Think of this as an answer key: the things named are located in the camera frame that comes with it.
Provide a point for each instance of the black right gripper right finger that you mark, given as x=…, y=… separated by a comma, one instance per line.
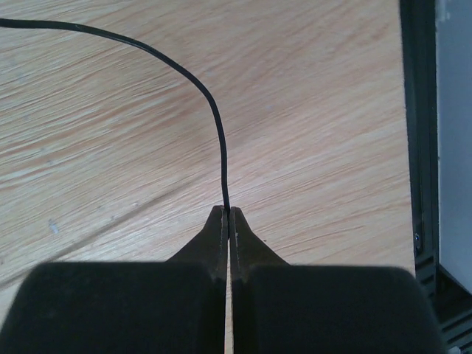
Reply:
x=282, y=308

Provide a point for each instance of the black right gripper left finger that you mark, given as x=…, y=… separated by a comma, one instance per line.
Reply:
x=175, y=306

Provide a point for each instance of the black aluminium frame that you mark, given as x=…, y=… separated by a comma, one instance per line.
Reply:
x=450, y=301

